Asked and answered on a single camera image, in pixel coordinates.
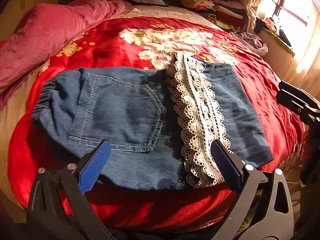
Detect pink quilt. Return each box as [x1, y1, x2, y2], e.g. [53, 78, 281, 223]
[1, 0, 126, 107]

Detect red floral blanket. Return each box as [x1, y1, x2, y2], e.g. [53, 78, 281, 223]
[8, 17, 305, 232]

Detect cream curtain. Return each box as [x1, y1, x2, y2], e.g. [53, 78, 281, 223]
[241, 0, 319, 99]

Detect blue denim pants with lace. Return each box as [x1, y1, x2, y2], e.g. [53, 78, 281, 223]
[32, 52, 273, 190]

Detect pile of folded clothes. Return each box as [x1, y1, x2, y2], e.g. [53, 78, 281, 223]
[181, 0, 248, 31]

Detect basket with purple clothes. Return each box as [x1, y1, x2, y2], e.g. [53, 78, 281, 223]
[231, 31, 268, 56]

